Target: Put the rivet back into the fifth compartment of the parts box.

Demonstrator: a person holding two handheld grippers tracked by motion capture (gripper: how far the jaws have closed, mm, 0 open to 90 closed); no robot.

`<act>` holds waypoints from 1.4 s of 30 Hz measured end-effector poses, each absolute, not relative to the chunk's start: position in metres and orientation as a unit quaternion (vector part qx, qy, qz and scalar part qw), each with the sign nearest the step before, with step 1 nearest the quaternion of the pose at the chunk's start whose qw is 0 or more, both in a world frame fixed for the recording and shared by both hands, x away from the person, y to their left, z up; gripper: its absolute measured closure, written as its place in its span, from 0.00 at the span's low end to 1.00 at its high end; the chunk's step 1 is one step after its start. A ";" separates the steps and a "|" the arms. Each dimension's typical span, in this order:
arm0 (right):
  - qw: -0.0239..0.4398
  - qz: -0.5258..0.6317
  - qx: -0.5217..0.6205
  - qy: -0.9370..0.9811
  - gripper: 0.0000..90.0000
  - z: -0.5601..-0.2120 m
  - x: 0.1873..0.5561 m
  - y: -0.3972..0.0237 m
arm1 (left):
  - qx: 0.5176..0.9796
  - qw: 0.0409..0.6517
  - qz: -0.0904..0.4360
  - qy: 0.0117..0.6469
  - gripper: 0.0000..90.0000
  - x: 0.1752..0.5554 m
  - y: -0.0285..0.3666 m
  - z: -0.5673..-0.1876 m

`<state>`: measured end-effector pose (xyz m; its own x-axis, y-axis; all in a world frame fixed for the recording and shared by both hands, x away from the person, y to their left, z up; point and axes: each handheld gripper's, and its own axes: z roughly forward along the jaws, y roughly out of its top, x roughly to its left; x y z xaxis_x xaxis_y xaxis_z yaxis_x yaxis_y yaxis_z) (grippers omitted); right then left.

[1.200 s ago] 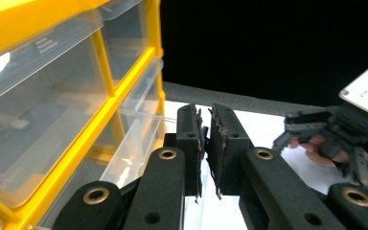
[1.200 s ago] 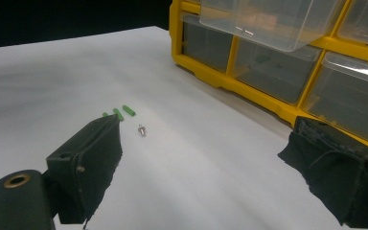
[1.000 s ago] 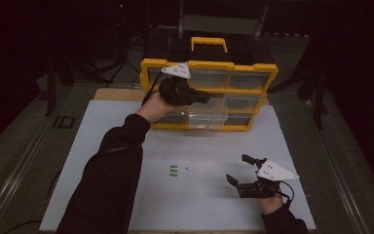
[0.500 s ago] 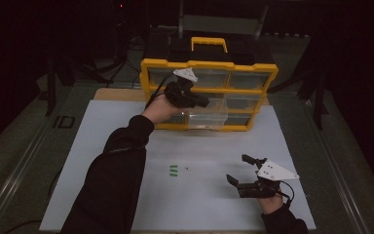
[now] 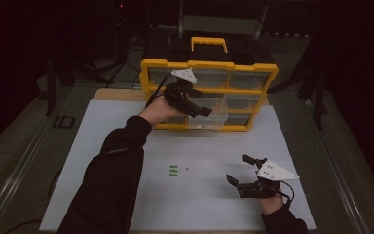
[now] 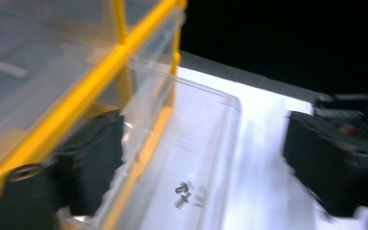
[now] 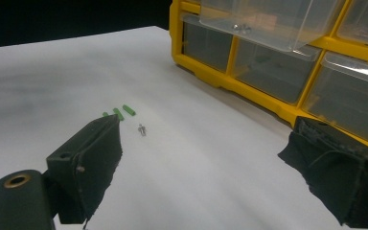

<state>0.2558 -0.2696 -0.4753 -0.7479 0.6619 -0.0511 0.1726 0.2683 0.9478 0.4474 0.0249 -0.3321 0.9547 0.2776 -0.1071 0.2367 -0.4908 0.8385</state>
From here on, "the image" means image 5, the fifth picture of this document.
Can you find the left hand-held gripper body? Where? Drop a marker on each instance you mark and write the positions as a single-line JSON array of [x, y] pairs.
[[178, 94]]

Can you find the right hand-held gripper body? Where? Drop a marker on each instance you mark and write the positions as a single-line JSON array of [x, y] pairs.
[[272, 170]]

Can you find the clear plastic drawer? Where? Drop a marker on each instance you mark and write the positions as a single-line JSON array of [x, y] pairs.
[[212, 122]]

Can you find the yellow black drawer organizer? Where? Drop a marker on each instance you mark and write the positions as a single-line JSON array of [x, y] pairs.
[[207, 65]]

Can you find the grid of clear drawers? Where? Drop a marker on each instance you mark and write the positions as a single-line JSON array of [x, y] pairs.
[[246, 80]]

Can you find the green wall plug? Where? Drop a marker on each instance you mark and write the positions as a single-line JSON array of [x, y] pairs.
[[173, 167], [173, 171], [173, 175]]

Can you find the person's left hand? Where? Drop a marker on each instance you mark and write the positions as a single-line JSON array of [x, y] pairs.
[[159, 112]]

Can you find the person's right hand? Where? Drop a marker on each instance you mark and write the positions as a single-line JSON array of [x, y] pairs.
[[272, 204]]

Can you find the white paper sheet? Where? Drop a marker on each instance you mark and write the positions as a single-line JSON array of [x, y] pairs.
[[191, 146]]

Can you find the black tripod stand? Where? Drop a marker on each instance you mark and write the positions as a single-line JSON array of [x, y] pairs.
[[319, 104], [50, 94]]

